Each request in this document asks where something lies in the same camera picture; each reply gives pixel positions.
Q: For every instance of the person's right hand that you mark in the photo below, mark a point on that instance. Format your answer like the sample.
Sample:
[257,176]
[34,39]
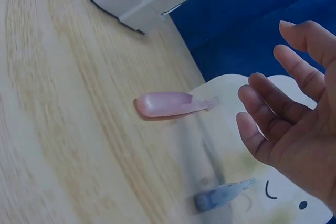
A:
[302,142]

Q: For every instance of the blue-grey toothbrush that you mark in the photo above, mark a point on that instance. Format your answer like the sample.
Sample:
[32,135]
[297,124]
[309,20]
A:
[218,195]

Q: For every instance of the pink toothbrush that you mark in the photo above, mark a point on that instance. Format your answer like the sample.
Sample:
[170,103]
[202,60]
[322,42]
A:
[162,106]

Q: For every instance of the white plastic holder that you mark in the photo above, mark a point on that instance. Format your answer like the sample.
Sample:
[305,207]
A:
[147,6]

